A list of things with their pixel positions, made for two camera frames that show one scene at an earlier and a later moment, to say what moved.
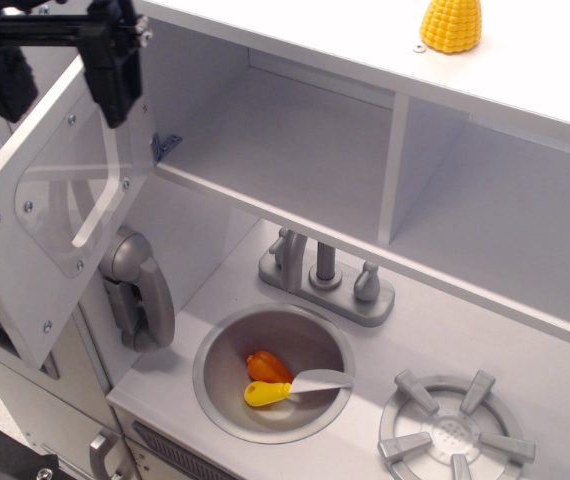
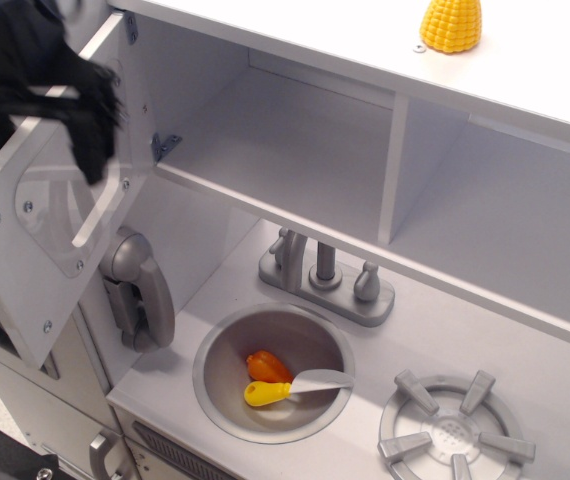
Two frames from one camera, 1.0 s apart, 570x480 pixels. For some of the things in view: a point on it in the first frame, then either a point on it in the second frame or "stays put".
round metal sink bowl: [305, 340] stays put
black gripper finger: [111, 60] → [92, 139]
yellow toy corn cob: [452, 26] stays put
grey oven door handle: [99, 448] stays put
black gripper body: [107, 22] → [19, 60]
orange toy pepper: [262, 366] stays put
